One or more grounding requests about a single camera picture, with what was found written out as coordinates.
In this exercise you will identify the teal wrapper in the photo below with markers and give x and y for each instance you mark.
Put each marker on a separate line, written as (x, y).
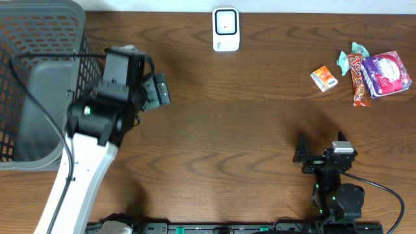
(343, 62)

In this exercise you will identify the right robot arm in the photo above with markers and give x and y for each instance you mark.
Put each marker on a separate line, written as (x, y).
(337, 200)

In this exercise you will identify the red snack bar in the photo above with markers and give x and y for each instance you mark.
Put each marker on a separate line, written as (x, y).
(360, 95)

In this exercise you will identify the purple snack packet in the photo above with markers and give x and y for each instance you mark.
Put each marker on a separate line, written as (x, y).
(385, 74)

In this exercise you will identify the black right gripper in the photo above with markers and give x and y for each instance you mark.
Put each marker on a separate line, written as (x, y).
(319, 159)

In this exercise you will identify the grey plastic basket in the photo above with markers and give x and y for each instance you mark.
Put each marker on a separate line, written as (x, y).
(46, 63)

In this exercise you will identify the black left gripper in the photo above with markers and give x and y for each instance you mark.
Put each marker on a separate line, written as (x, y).
(156, 94)

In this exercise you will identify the orange snack packet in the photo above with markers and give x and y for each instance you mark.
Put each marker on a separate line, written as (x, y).
(324, 79)

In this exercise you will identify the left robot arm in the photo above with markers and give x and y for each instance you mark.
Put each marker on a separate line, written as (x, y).
(96, 124)

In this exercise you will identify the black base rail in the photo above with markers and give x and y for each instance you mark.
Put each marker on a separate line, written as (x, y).
(282, 227)

